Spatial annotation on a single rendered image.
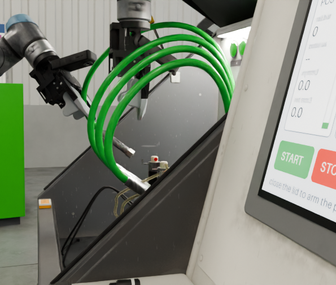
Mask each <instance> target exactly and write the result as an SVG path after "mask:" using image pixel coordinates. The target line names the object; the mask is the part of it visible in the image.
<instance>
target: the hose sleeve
mask: <svg viewBox="0 0 336 285"><path fill-rule="evenodd" d="M105 133H106V130H103V133H102V137H103V138H104V137H105ZM112 144H113V145H114V146H115V147H117V148H118V150H120V151H121V152H123V153H124V154H126V153H127V151H128V150H129V148H128V147H127V146H126V145H124V144H123V143H122V142H121V141H119V140H118V139H117V138H115V137H113V141H112Z"/></svg>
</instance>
